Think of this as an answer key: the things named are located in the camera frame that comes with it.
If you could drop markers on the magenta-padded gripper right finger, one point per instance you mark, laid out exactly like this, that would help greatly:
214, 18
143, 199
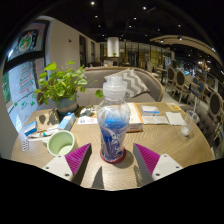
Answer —
165, 166

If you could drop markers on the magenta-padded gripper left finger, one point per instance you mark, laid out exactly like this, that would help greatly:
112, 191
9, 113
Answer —
58, 166

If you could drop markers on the clear blue-labelled drink bottle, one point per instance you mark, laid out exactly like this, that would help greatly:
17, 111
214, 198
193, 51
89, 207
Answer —
113, 133

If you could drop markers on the pale green mug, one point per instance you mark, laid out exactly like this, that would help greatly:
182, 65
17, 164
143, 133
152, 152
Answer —
60, 143

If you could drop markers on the white pen-shaped tube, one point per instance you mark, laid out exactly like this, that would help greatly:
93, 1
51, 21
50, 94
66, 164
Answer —
41, 134

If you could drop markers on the pill blister pack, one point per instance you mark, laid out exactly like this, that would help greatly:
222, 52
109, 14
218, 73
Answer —
25, 144

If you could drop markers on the flat round red coaster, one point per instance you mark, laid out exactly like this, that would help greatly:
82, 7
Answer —
123, 158

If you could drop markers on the light blue small box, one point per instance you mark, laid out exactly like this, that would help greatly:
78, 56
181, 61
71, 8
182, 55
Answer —
66, 121

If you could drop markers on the blue and white small box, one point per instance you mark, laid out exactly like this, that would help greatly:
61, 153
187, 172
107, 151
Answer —
30, 128

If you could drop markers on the white folded paper form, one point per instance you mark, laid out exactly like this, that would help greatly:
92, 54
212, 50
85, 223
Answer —
156, 119

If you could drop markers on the white paper sheet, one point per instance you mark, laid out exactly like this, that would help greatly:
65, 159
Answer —
175, 118

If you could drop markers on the clear plastic cup with straw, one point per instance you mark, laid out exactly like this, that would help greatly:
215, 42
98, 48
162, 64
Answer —
188, 123

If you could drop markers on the white printed leaflet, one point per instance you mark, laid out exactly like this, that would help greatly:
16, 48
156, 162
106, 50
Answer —
87, 120

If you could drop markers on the white orange-edged carton box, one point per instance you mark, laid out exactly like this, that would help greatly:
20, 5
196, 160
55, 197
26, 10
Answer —
136, 118

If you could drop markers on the small white blue-topped box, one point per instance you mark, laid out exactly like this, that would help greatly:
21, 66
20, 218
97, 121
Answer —
150, 110

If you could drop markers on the grey tufted armchair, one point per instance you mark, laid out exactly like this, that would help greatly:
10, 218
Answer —
206, 125

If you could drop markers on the yellow card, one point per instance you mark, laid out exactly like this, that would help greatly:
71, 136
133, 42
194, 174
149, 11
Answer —
173, 106

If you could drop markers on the green potted plant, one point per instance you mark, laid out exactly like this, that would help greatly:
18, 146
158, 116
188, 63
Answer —
61, 85

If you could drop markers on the group of round-backed chairs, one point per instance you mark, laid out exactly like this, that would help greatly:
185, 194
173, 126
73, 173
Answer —
181, 80

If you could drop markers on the grey chevron cushion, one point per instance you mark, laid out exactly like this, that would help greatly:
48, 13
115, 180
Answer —
133, 83

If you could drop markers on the dark-framed decorated window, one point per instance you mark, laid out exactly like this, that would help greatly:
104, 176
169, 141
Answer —
26, 80

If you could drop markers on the grey curved sofa bench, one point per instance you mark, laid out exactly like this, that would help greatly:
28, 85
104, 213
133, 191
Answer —
96, 75

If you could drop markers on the white cylindrical pillar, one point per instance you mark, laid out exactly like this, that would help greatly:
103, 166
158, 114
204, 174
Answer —
113, 46

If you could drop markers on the group of ceiling spotlights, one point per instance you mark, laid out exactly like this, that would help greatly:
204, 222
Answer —
144, 8

